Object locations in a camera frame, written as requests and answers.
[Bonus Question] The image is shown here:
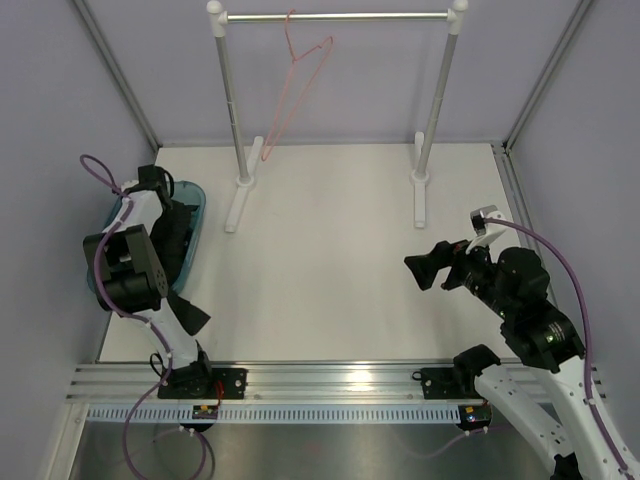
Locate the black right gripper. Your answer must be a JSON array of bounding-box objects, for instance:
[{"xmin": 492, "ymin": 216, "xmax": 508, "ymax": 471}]
[{"xmin": 404, "ymin": 232, "xmax": 515, "ymax": 320}]

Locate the pink wire hanger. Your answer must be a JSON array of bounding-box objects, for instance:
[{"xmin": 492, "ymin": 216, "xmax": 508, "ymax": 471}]
[{"xmin": 260, "ymin": 9, "xmax": 334, "ymax": 162}]

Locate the black pinstriped shirt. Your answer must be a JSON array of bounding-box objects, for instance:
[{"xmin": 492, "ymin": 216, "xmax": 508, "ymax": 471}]
[{"xmin": 150, "ymin": 200, "xmax": 210, "ymax": 336}]

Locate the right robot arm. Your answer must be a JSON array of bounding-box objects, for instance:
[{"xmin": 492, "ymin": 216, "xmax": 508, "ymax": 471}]
[{"xmin": 404, "ymin": 240, "xmax": 639, "ymax": 479}]

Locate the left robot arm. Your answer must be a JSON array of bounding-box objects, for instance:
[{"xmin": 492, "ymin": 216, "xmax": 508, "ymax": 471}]
[{"xmin": 83, "ymin": 164, "xmax": 215, "ymax": 399}]

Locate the white and silver clothes rack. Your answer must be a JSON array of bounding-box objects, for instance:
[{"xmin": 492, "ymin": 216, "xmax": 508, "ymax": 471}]
[{"xmin": 205, "ymin": 0, "xmax": 470, "ymax": 234}]

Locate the teal plastic tray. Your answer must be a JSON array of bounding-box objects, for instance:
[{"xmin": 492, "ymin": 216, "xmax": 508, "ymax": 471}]
[{"xmin": 83, "ymin": 171, "xmax": 206, "ymax": 314}]

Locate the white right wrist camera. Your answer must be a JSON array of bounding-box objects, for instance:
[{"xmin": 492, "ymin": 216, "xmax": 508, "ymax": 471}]
[{"xmin": 465, "ymin": 205, "xmax": 506, "ymax": 255}]

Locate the right aluminium frame post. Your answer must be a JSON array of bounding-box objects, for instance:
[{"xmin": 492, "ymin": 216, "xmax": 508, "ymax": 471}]
[{"xmin": 501, "ymin": 0, "xmax": 597, "ymax": 155}]

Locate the aluminium frame post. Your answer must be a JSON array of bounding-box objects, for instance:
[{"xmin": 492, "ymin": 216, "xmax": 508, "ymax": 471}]
[
  {"xmin": 501, "ymin": 0, "xmax": 597, "ymax": 155},
  {"xmin": 69, "ymin": 0, "xmax": 162, "ymax": 154}
]

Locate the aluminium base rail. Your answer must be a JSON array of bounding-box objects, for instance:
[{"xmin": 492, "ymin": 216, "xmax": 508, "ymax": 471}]
[{"xmin": 64, "ymin": 360, "xmax": 450, "ymax": 405}]

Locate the white slotted cable duct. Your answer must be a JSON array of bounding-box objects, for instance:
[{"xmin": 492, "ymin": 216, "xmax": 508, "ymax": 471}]
[{"xmin": 87, "ymin": 403, "xmax": 461, "ymax": 425}]

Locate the left aluminium frame post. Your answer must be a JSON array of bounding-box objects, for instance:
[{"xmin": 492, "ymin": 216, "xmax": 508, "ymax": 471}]
[{"xmin": 69, "ymin": 0, "xmax": 162, "ymax": 154}]

